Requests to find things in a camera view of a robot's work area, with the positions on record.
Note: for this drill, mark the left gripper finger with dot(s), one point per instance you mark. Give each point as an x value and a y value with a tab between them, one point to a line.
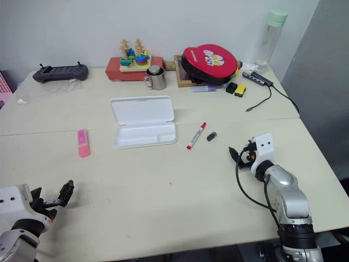
66	192
36	194

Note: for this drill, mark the stainless steel mug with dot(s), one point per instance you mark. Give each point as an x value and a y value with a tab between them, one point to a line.
158	80

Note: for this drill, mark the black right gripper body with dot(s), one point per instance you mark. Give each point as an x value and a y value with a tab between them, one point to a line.
247	152

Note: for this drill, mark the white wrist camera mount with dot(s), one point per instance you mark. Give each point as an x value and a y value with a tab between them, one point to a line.
13	203
264	148

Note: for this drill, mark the pink plastic crate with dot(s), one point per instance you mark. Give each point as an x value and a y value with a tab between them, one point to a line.
5	90

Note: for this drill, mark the red cardboard box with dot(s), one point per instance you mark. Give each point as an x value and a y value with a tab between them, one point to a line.
114	71

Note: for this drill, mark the red capped white marker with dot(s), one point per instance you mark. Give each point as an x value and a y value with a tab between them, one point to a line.
195	136

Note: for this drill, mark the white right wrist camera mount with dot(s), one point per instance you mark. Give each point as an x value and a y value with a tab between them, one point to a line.
264	148

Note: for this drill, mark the clear bottle green lid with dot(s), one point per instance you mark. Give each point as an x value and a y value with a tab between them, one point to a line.
271	41

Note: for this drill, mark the red round case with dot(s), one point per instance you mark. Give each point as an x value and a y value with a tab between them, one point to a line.
210	61

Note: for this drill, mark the small brown cardboard piece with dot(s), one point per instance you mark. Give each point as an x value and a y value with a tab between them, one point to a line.
171	65

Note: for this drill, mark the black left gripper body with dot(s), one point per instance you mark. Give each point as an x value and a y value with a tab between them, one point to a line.
43	206

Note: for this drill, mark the small black block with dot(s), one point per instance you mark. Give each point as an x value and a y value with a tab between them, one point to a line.
231	88

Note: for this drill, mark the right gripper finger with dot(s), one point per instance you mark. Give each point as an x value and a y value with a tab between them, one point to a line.
233	150
235	157

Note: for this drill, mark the grey USB hub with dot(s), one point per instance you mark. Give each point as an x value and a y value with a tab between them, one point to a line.
257	77

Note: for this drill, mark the black handheld controller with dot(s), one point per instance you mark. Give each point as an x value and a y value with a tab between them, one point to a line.
60	72

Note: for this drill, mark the clear purple marker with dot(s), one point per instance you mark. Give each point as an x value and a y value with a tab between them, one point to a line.
203	88

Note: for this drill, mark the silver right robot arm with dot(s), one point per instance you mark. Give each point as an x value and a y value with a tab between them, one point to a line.
291	196

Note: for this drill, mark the clear plastic bag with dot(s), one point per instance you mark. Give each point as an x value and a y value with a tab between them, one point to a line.
41	90

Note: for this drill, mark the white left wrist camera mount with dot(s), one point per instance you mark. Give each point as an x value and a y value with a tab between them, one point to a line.
13	203

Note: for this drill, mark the white plastic pencil case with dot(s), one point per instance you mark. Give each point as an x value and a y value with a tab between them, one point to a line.
141	112

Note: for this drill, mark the yellow black eraser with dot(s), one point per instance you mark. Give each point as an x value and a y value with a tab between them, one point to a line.
240	90

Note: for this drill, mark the wooden tray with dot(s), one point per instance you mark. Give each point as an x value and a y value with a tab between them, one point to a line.
181	80

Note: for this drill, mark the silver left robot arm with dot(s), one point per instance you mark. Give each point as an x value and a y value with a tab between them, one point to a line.
19	240

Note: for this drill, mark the crumpled white tissue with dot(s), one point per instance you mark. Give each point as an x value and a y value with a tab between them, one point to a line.
249	67

